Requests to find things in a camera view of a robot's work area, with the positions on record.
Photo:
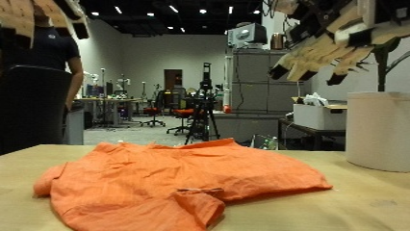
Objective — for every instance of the pink towel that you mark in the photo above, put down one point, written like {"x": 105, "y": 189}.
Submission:
{"x": 171, "y": 170}

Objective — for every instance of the brown door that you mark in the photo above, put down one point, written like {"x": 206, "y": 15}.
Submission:
{"x": 171, "y": 80}

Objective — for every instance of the grey waste bin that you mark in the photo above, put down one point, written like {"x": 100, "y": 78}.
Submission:
{"x": 75, "y": 126}

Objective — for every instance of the grey filing cabinet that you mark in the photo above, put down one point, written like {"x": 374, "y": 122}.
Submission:
{"x": 256, "y": 83}

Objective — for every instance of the orange office chair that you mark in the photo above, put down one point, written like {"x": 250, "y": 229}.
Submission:
{"x": 152, "y": 111}
{"x": 184, "y": 113}

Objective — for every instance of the black camera tripod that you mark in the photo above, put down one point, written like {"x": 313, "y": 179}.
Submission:
{"x": 205, "y": 106}

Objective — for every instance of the clear plastic bottle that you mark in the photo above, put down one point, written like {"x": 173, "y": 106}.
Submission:
{"x": 272, "y": 143}

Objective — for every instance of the copper kettle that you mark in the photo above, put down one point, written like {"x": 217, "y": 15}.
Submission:
{"x": 277, "y": 41}

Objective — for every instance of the black side table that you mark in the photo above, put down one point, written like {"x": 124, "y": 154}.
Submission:
{"x": 309, "y": 131}

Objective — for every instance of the grey boxy monitor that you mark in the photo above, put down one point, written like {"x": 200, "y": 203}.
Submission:
{"x": 248, "y": 35}

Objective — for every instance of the green potted plant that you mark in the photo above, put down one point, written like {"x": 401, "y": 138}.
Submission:
{"x": 381, "y": 73}

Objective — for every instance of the long office desk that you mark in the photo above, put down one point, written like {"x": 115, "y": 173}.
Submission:
{"x": 107, "y": 100}

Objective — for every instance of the white storage box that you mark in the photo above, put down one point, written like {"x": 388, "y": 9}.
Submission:
{"x": 318, "y": 117}

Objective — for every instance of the white crumpled packing material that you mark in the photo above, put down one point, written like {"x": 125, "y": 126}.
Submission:
{"x": 314, "y": 98}

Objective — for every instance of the person in dark shirt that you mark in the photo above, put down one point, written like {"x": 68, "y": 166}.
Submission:
{"x": 47, "y": 54}

